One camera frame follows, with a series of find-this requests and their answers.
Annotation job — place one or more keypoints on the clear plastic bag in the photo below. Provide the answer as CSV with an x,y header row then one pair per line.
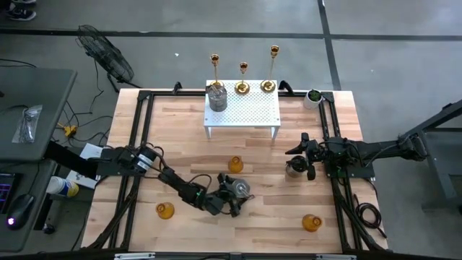
x,y
28,124

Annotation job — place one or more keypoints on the amber ribbed glass candle holder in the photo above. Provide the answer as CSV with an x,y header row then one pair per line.
x,y
165,210
312,222
235,164

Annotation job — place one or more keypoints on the person's shoe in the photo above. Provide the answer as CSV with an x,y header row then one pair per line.
x,y
21,14
23,1

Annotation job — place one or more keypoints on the white yellow wipes canister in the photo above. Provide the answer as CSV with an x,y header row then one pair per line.
x,y
62,186

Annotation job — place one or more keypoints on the black aluminium table frame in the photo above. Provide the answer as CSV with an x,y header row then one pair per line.
x,y
148,108

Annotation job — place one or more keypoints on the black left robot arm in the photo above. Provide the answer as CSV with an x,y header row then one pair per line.
x,y
180,186

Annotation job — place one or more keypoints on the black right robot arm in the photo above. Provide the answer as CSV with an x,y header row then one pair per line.
x,y
379,150

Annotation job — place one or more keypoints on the black floor fan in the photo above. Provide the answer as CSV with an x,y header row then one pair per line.
x,y
104,57

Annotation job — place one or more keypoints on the medium gold candlestick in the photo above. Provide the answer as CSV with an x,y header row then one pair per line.
x,y
215,58

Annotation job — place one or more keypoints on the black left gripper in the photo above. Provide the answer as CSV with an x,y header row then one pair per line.
x,y
223,198

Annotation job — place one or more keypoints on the grey folding table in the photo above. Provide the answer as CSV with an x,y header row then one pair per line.
x,y
32,94

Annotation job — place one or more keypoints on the white card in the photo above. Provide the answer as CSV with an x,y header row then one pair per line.
x,y
91,151

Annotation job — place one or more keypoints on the white paper sheet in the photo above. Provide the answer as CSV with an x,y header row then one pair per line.
x,y
81,179

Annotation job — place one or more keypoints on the backlit black keyboard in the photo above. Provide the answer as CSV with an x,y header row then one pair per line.
x,y
5,191

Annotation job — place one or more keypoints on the black metal stand frame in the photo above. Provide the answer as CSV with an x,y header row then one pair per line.
x,y
444,119

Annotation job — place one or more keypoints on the short gold candlestick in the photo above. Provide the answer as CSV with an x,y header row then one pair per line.
x,y
242,87

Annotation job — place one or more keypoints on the black table clamp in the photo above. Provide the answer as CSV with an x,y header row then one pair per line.
x,y
286,86
177,87

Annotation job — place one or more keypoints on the silver aluminium bracket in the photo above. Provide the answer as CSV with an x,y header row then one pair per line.
x,y
134,256
335,257

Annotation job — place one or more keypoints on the dark ribbed canister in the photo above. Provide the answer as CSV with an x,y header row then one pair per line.
x,y
217,99

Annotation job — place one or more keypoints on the tall gold candlestick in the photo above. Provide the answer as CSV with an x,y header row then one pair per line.
x,y
268,86

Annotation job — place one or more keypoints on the black computer mouse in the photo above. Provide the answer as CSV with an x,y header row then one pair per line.
x,y
19,211

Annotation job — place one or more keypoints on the silver tin candle orange label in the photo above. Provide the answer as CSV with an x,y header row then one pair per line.
x,y
242,187

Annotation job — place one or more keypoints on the white pot with green plant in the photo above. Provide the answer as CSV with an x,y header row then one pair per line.
x,y
313,99

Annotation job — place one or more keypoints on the white perforated metal shelf riser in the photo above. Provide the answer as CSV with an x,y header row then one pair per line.
x,y
252,108

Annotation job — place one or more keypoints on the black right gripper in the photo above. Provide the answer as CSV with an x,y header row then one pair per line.
x,y
314,151

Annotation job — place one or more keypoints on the grey computer desk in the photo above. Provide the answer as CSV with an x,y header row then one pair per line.
x,y
32,238

